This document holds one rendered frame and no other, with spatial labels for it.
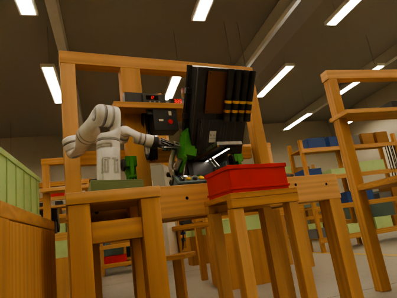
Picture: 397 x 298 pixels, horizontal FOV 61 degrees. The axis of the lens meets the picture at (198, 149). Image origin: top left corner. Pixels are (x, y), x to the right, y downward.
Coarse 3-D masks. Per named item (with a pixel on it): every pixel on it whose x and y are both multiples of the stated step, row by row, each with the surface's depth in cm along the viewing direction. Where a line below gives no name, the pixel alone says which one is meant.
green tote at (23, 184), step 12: (0, 156) 91; (12, 156) 100; (0, 168) 90; (12, 168) 101; (24, 168) 112; (0, 180) 89; (12, 180) 100; (24, 180) 111; (36, 180) 128; (0, 192) 88; (12, 192) 99; (24, 192) 110; (36, 192) 126; (12, 204) 98; (24, 204) 109; (36, 204) 125
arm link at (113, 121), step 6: (108, 108) 136; (114, 108) 138; (108, 114) 135; (114, 114) 136; (120, 114) 138; (108, 120) 135; (114, 120) 137; (120, 120) 137; (108, 126) 138; (114, 126) 137; (120, 126) 137; (108, 132) 133; (114, 132) 134; (120, 132) 136; (96, 138) 135; (102, 138) 132; (108, 138) 132; (114, 138) 133
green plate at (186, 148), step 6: (186, 132) 198; (180, 138) 207; (186, 138) 197; (180, 144) 204; (186, 144) 196; (180, 150) 201; (186, 150) 196; (192, 150) 198; (180, 156) 198; (192, 156) 198
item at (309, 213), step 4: (312, 164) 1019; (288, 168) 1003; (296, 168) 1009; (300, 168) 1014; (308, 168) 1024; (312, 168) 1020; (288, 172) 999; (304, 204) 973; (304, 208) 995; (308, 212) 981; (312, 212) 984; (284, 216) 956; (308, 216) 970; (312, 216) 973; (320, 216) 974; (308, 224) 1014; (312, 224) 972; (312, 228) 969; (288, 236) 939
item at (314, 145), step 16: (304, 144) 701; (320, 144) 694; (336, 144) 702; (368, 144) 713; (384, 144) 724; (304, 160) 670; (384, 160) 771; (336, 176) 673; (368, 192) 690; (384, 192) 703; (352, 208) 716; (320, 224) 640; (352, 224) 660; (384, 224) 682; (320, 240) 633
